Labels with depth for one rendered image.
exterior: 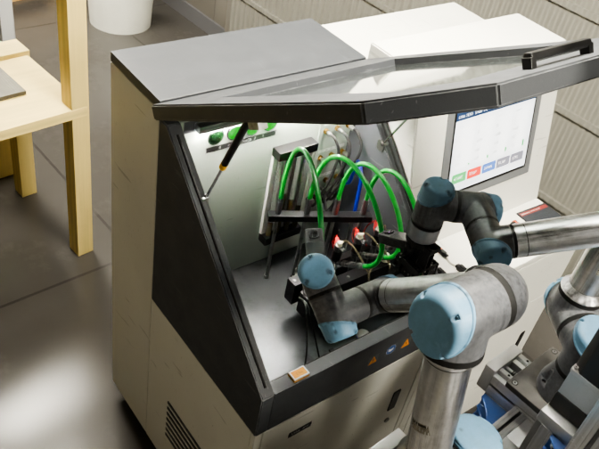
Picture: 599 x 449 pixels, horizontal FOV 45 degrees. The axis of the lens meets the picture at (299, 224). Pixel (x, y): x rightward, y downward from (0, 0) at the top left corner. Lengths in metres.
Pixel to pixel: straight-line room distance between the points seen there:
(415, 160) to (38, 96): 1.68
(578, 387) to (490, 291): 0.47
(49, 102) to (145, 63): 1.19
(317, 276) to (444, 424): 0.40
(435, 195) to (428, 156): 0.63
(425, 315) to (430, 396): 0.18
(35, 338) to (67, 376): 0.25
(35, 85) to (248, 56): 1.37
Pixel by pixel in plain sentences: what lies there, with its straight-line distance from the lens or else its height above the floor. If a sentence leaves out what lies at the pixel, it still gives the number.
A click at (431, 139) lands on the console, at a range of 2.22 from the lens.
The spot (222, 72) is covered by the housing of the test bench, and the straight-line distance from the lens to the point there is 2.02.
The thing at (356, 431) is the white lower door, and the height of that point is 0.48.
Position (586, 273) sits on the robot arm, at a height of 1.35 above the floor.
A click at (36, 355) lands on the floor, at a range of 3.21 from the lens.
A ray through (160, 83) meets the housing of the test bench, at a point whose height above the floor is 1.50.
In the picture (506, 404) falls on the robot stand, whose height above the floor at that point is 0.93.
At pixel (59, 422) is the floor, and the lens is 3.00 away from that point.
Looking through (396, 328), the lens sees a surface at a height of 0.95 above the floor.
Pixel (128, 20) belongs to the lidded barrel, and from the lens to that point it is 5.53.
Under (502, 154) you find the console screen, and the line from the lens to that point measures 2.53.
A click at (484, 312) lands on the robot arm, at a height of 1.66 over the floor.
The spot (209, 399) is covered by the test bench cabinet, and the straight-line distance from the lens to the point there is 2.18.
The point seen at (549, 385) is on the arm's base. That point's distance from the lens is 2.00.
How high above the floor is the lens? 2.46
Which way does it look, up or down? 39 degrees down
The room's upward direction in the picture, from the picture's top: 12 degrees clockwise
